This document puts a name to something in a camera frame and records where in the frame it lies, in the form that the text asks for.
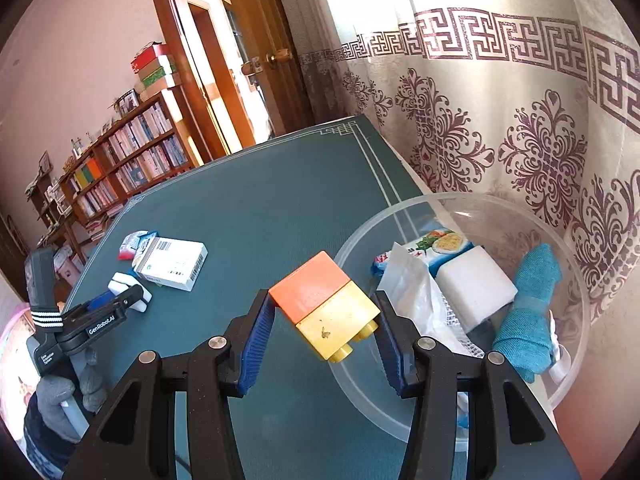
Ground clear plastic bowl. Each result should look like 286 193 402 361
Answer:
332 191 598 443

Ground red white packet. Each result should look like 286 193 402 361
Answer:
118 231 144 261

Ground wooden door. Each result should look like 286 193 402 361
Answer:
220 0 311 141

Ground small wooden shelf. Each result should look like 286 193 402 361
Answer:
25 170 76 261

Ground person's left hand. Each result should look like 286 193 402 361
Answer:
37 347 108 441

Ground green flat box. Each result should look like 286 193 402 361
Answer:
137 62 177 88

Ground white printed plastic packet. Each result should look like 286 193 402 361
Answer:
376 242 481 356

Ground wooden door frame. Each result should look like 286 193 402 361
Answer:
148 0 236 166

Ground orange yellow toy block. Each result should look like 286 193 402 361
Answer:
268 251 382 363

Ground red flat box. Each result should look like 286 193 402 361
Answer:
131 44 171 73

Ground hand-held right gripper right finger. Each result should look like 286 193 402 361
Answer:
374 290 583 480

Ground person's left forearm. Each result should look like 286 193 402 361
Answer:
22 395 76 478

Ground white sponge black stripe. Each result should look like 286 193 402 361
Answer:
435 246 518 333
107 272 152 313

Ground floral pink cloth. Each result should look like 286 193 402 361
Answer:
0 305 36 431

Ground teal towel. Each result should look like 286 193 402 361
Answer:
492 243 563 386

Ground wooden bookshelf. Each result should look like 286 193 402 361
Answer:
60 91 196 241

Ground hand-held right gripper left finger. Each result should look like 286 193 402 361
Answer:
62 289 278 480

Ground blue barcode packet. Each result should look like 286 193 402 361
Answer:
371 228 476 278

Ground white blue medicine box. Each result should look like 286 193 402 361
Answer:
132 236 208 292

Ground patterned curtain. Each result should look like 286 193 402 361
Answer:
300 0 640 411

